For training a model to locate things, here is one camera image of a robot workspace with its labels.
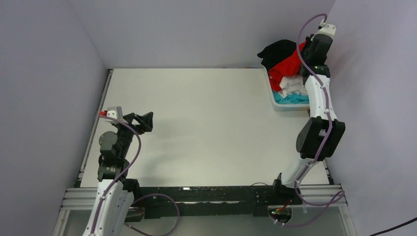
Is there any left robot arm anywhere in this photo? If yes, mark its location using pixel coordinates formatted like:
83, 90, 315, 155
83, 107, 153, 236

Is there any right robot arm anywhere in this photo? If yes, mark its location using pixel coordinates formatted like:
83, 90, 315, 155
271, 33, 346, 204

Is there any white laundry basket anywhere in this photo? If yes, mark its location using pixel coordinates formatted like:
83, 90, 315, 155
261, 66, 309, 112

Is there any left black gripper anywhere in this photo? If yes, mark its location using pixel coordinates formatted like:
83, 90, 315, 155
113, 112, 152, 159

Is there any red t shirt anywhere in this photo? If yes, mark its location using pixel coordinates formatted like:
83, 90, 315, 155
267, 44, 301, 92

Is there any black floor cable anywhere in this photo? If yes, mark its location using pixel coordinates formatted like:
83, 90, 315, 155
369, 217, 417, 236

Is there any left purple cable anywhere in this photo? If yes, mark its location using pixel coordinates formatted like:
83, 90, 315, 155
89, 114, 180, 236

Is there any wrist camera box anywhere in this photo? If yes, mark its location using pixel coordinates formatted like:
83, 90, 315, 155
317, 20, 337, 38
99, 106, 123, 119

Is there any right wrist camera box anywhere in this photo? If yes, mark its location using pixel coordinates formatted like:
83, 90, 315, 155
317, 20, 337, 38

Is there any white t shirt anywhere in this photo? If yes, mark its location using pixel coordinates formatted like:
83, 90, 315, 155
278, 75, 308, 98

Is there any turquoise t shirt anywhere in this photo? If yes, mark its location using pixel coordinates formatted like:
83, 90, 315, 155
272, 91, 309, 105

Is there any black t shirt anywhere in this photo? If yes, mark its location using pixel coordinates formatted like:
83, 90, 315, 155
257, 39, 296, 70

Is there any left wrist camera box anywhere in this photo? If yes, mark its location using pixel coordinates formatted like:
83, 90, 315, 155
99, 106, 123, 119

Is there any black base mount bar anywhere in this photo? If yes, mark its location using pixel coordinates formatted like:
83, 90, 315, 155
132, 185, 302, 219

